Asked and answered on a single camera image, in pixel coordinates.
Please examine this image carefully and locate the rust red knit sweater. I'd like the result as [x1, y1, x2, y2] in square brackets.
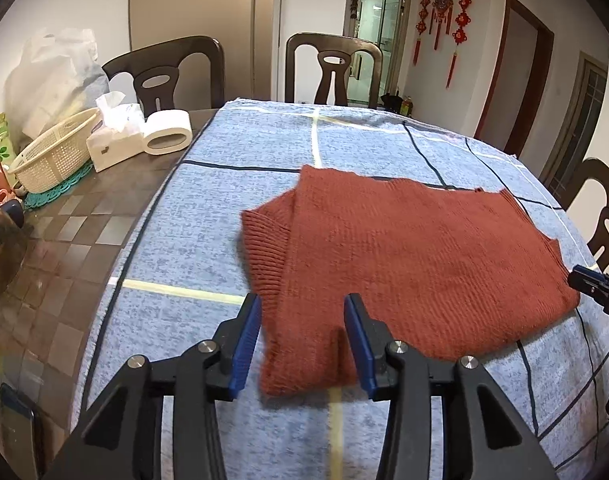
[242, 166, 580, 396]

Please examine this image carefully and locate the dark wooden chair right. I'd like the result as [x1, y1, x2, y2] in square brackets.
[560, 158, 609, 271]

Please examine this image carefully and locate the dark wooden chair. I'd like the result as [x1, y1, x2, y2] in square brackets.
[103, 36, 225, 118]
[285, 32, 383, 110]
[560, 158, 609, 271]

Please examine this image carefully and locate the black smartphone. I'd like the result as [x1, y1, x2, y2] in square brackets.
[0, 382, 41, 479]

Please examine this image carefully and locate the blue checked table cloth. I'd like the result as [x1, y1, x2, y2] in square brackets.
[72, 99, 609, 479]

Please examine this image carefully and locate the dark glass jar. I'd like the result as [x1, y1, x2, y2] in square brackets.
[0, 209, 27, 295]

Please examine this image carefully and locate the teal crochet mat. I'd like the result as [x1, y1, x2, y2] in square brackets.
[24, 159, 94, 211]

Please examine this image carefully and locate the cream woven plastic basket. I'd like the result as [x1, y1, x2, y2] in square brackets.
[8, 107, 103, 193]

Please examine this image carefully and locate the red chinese knot decoration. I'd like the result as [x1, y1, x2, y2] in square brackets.
[411, 0, 472, 89]

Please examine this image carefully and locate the white tissue box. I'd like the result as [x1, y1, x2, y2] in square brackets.
[86, 91, 145, 172]

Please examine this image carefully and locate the green snack packet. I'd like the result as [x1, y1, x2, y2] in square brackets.
[0, 113, 17, 172]

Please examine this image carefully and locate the white toilet paper roll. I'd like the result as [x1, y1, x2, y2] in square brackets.
[143, 110, 193, 156]

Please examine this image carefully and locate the dark wooden chair middle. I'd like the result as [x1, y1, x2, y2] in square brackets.
[285, 32, 383, 110]

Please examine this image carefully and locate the white plastic bag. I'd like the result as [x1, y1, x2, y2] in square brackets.
[4, 28, 109, 144]

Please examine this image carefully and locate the dark wooden chair left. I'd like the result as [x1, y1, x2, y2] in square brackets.
[103, 36, 225, 118]

